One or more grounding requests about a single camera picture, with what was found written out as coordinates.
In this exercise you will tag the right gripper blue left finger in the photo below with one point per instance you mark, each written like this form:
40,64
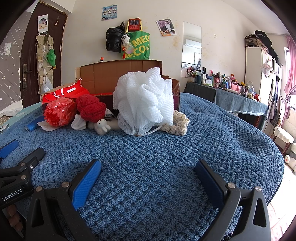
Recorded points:
72,195

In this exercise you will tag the cream crochet scrunchie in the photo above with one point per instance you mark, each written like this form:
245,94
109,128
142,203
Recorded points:
180,124

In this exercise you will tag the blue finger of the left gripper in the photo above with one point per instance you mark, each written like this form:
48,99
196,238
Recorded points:
8,148
29,162

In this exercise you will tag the blue wall poster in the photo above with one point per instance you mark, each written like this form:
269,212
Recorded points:
109,12

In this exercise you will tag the red mesh bag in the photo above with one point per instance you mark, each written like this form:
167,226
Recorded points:
60,112

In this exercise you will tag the red photo frame bag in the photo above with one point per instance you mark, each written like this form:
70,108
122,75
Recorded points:
134,25

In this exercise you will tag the black backpack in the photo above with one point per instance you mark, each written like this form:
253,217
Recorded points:
113,38

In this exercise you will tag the dark brown door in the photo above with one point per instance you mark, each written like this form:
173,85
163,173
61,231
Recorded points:
28,63

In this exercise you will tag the black chair back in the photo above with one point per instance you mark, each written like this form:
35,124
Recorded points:
203,91

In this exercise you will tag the white mesh bath pouf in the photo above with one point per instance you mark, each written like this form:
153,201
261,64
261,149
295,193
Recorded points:
143,100

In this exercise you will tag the table with blue cloth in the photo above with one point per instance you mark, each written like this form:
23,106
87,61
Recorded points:
235,103

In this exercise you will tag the photo collage on wall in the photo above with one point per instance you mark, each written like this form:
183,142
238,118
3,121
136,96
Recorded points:
166,27

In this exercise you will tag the white fluffy star bunny clip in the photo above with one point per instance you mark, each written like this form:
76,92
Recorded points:
103,126

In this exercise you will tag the green plush toy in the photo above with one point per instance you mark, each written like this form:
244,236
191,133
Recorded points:
51,58

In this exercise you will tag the cardboard box red interior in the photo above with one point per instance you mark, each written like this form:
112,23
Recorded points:
98,79

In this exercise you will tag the wall mirror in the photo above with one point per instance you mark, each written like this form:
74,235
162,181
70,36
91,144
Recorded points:
191,50

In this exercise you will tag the white wardrobe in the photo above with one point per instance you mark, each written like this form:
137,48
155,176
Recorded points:
260,72

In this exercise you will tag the blue knitted blanket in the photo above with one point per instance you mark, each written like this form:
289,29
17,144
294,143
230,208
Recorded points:
148,188

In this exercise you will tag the red knitted yarn ball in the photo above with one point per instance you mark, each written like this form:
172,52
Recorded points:
90,108

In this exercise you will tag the green tote bag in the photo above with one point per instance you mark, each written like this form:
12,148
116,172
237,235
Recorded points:
135,45

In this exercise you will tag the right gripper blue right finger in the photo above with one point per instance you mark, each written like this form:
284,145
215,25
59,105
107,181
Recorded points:
221,196

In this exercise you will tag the pink curtain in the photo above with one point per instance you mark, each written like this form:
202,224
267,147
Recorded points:
290,85

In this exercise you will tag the beige hanging door organizer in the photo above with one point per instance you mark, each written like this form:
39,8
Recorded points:
45,71

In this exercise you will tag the blue cloth roll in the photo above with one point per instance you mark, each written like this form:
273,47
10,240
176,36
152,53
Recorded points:
34,124

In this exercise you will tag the person's left hand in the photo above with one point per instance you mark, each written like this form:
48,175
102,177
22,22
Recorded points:
14,219

